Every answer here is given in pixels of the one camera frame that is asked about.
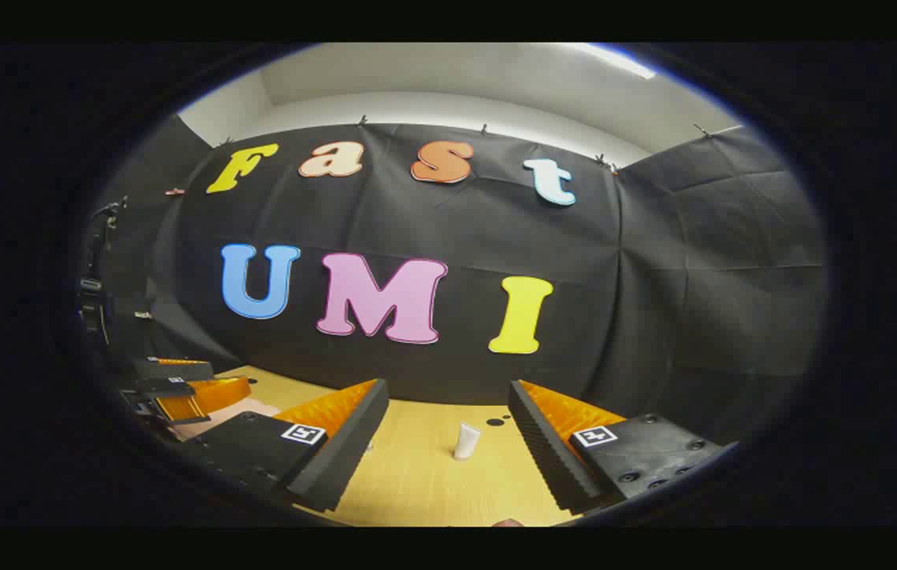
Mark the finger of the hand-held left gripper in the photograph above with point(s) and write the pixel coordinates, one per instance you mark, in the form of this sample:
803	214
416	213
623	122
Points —
203	396
175	370

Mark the pink suitcase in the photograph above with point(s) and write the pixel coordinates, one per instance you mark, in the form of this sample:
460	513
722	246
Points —
218	419

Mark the small white cream tube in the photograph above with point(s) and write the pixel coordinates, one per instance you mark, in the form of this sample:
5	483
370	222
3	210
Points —
467	442

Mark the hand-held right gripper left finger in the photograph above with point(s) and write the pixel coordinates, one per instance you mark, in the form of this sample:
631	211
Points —
345	451

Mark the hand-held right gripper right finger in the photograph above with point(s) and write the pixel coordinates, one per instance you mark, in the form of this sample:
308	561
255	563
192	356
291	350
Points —
547	451

